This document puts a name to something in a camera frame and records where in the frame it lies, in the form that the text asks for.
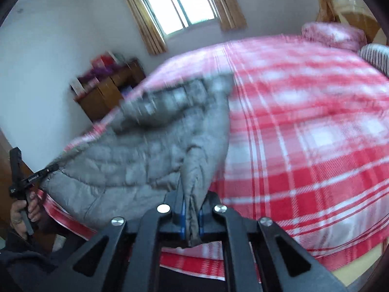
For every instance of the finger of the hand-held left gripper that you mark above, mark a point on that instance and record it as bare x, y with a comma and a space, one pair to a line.
51, 168

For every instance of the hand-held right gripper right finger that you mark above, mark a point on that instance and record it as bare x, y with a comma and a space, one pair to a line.
201, 219

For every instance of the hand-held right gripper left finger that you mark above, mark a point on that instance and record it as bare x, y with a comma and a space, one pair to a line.
183, 216

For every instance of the grey puffer jacket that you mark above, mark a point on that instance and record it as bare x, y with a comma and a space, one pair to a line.
136, 164

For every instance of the person's left forearm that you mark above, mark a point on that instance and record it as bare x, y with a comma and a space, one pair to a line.
24, 264

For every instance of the person's left hand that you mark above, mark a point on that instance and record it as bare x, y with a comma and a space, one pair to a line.
18, 216

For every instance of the white cardboard box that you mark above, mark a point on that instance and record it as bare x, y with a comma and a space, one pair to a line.
76, 86

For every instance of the brown wooden desk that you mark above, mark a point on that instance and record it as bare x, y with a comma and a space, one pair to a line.
100, 97

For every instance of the purple puffer jacket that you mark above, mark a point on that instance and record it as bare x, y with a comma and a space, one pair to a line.
97, 73

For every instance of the red cardboard box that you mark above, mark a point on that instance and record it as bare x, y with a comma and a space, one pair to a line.
103, 60

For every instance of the bed with red plaid sheet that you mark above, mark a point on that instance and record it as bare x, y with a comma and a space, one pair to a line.
304, 127

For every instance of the sliding glass window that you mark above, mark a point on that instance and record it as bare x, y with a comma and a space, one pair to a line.
176, 3

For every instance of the pink floral quilt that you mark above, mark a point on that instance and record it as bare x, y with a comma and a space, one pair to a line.
334, 35

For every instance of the striped pillow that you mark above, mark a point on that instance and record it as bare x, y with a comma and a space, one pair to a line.
375, 57

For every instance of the light wooden headboard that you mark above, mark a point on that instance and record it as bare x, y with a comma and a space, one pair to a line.
355, 9

